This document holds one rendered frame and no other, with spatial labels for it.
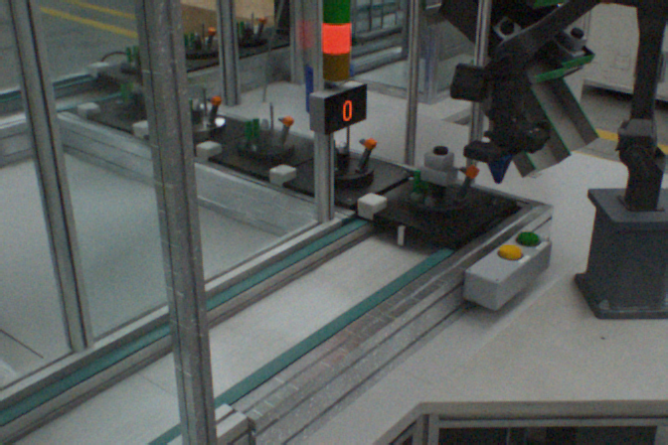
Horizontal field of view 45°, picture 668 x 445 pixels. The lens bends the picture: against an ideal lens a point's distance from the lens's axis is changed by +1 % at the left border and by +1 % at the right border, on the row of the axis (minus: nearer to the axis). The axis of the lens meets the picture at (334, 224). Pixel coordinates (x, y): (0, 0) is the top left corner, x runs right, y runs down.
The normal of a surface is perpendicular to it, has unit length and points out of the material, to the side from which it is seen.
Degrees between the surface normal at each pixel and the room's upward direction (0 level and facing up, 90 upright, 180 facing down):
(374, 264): 0
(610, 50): 90
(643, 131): 60
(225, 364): 0
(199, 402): 90
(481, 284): 90
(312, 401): 90
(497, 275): 0
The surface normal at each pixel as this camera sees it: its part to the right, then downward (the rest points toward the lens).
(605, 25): -0.69, 0.32
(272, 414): 0.77, 0.28
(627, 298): 0.02, 0.44
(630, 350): 0.00, -0.90
